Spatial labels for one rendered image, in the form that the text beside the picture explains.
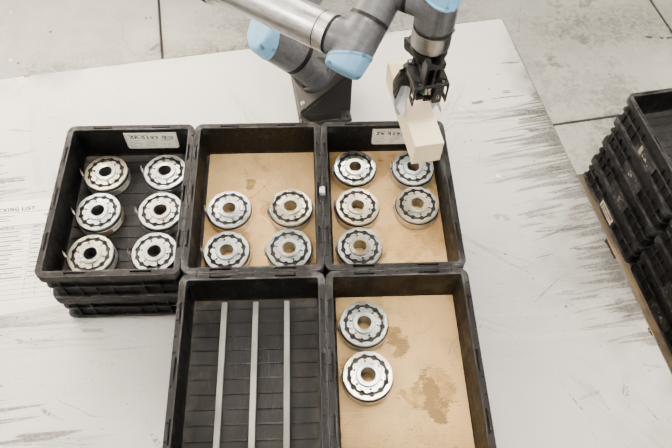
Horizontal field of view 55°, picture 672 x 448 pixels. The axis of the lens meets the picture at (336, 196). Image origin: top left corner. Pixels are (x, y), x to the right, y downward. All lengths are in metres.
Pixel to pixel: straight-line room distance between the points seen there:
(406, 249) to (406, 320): 0.17
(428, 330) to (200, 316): 0.49
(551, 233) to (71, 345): 1.21
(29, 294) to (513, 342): 1.16
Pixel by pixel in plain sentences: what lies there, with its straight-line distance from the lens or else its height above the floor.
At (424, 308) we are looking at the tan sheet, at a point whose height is 0.83.
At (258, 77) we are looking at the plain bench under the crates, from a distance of 2.00.
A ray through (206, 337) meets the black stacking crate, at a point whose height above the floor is 0.83.
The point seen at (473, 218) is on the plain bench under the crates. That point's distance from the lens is 1.74.
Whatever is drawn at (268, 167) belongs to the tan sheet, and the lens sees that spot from 1.63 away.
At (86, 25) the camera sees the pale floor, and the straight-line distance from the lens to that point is 3.37.
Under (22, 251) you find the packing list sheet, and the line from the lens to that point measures 1.80.
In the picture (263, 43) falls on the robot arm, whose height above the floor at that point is 1.00.
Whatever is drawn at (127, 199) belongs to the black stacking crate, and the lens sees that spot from 1.64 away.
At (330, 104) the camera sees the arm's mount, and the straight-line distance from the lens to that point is 1.82.
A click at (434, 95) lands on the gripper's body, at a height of 1.20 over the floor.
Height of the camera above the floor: 2.15
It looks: 57 degrees down
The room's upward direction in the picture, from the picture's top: 2 degrees clockwise
